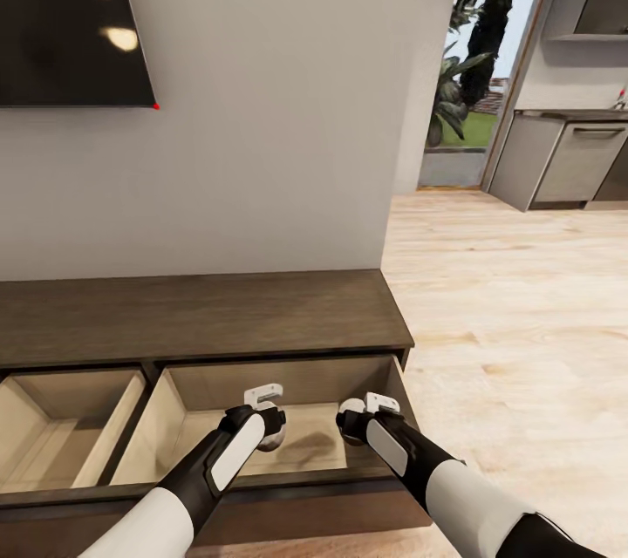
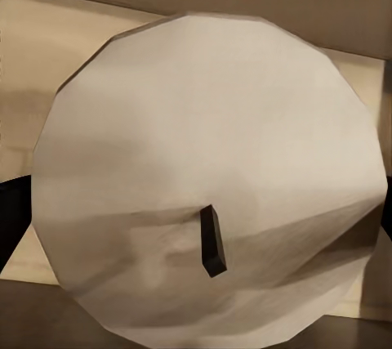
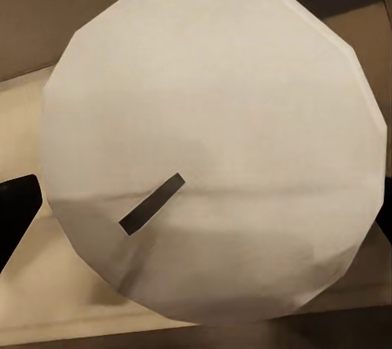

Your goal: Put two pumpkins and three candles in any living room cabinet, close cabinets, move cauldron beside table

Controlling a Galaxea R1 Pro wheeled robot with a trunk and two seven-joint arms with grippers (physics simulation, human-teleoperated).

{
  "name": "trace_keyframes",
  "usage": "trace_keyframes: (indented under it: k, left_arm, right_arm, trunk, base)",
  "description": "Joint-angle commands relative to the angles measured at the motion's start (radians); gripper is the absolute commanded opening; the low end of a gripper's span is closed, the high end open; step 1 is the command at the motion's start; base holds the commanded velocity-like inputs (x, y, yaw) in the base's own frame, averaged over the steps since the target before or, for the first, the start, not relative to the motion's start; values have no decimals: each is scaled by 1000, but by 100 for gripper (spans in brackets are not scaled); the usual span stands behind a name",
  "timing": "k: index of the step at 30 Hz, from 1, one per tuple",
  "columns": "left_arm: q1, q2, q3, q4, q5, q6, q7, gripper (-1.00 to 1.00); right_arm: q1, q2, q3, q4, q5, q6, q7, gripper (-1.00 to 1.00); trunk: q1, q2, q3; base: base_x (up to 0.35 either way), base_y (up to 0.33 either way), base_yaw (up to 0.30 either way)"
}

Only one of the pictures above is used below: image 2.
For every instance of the pillar candle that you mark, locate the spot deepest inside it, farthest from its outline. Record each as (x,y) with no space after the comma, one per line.
(208,181)

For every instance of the cabinet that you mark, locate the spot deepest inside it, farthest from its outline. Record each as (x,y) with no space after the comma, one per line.
(43,42)

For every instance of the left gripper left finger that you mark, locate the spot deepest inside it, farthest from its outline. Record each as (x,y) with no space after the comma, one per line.
(15,215)

